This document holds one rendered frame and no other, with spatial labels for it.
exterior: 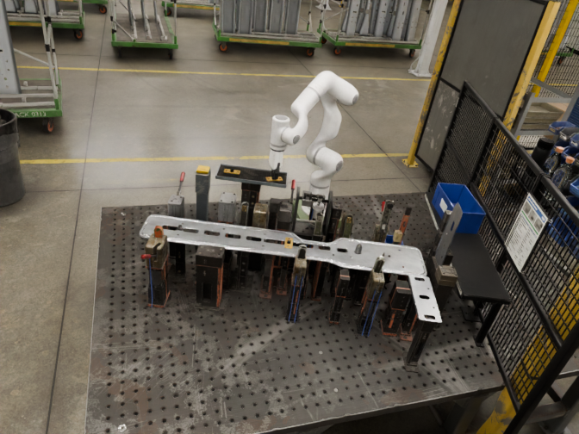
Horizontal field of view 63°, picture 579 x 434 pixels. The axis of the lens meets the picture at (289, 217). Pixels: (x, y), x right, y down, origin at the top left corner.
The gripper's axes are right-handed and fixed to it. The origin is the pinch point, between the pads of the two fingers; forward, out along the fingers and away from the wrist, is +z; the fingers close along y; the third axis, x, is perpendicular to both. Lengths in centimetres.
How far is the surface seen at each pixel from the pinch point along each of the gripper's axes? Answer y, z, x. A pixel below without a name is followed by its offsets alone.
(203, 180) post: -9.4, 7.8, -35.2
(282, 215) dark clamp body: 17.8, 13.8, 1.1
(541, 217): 81, -23, 92
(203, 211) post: -9.9, 27.8, -34.8
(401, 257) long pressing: 51, 19, 54
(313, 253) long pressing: 43.3, 18.8, 10.4
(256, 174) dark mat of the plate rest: -5.5, 2.8, -8.3
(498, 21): -153, -55, 229
